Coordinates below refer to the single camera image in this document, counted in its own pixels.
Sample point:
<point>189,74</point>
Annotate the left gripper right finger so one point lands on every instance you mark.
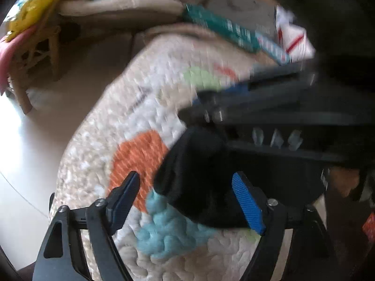
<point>311,255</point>

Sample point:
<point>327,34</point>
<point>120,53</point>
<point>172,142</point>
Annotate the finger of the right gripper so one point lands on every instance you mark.
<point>206,95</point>

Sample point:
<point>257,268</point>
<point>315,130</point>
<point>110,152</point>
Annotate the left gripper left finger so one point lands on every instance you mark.
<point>62,256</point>

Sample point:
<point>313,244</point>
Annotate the black pants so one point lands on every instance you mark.
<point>196,179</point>

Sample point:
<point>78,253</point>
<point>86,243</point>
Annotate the light blue shapes box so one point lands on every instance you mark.
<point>272,50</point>

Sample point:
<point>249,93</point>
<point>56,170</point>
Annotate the white paper shopping bag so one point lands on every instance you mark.
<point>292,38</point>

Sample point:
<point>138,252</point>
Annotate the green long box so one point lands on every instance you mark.
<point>225,28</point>

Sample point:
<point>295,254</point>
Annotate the grey laptop bag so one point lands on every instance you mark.
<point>256,15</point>

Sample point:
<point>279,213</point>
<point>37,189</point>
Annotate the wooden chair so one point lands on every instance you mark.
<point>40,46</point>

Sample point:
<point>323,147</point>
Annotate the yellow plastic bag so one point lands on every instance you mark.
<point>22,15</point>

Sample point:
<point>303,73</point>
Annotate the pink cushion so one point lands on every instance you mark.
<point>7,51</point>

